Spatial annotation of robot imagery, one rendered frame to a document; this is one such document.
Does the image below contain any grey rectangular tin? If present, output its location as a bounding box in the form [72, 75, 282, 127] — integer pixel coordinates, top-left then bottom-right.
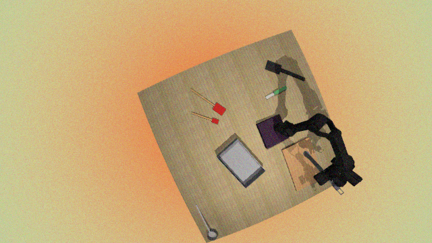
[217, 138, 266, 188]

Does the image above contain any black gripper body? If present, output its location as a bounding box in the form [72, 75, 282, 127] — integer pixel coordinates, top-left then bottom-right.
[314, 166, 338, 186]

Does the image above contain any wooden board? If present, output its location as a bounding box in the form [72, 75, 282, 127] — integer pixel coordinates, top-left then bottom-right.
[281, 137, 320, 191]

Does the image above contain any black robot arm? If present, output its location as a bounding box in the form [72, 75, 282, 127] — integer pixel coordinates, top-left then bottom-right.
[273, 113, 363, 187]

